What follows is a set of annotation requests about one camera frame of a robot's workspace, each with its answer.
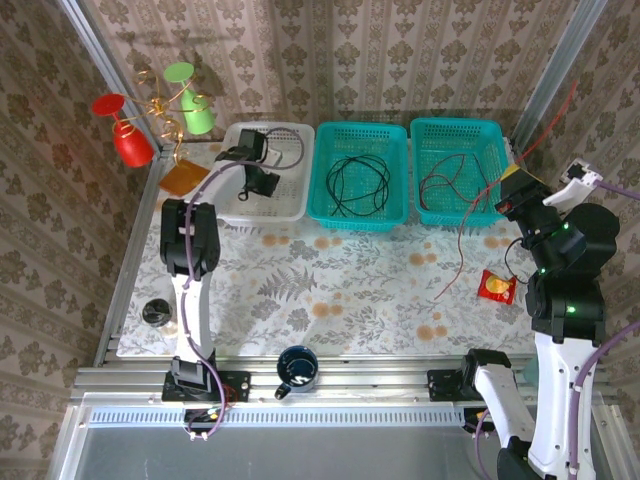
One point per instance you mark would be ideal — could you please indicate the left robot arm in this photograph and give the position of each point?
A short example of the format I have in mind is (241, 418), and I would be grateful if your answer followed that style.
(192, 320)

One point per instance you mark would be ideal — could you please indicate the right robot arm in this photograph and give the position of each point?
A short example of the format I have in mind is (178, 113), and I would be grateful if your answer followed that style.
(565, 400)

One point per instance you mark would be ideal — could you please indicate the white plastic basket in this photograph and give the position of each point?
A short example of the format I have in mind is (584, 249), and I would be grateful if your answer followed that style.
(290, 200)

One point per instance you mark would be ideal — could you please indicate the teal plastic basket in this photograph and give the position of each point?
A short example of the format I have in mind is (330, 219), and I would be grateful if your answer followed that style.
(450, 135)
(340, 140)

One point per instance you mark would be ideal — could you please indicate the green goblet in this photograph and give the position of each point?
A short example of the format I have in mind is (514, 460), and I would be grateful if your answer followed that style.
(196, 117)

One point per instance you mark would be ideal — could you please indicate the red snack packet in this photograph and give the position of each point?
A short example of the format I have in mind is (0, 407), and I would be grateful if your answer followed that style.
(496, 287)

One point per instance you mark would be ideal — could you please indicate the red goblet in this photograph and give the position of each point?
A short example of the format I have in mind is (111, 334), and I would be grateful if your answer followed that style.
(131, 145)

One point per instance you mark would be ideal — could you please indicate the floral table mat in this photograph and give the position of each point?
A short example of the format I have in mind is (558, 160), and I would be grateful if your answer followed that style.
(350, 280)

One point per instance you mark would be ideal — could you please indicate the teal object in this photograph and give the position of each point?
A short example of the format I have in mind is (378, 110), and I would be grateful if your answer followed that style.
(532, 375)

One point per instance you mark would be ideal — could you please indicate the small jar black lid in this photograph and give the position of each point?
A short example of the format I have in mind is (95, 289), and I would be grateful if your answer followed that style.
(157, 312)

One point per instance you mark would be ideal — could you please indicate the dark blue mug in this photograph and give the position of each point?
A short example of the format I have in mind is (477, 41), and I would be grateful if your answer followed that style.
(297, 370)

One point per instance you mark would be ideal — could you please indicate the grey metal panel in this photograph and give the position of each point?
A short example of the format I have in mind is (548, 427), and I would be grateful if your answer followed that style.
(325, 455)

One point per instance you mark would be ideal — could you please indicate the aluminium side rail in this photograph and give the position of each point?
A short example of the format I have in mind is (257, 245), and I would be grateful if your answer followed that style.
(516, 150)
(131, 250)

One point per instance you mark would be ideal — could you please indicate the aluminium frame post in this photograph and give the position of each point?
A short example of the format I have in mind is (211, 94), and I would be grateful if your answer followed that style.
(555, 75)
(118, 75)

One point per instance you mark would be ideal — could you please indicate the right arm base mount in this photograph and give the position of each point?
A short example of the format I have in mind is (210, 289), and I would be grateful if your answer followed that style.
(442, 385)

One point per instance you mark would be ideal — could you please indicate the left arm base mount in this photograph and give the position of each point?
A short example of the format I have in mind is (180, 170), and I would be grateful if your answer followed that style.
(237, 385)

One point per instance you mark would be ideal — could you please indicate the aluminium front rail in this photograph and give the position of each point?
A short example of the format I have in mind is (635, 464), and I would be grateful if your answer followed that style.
(370, 380)

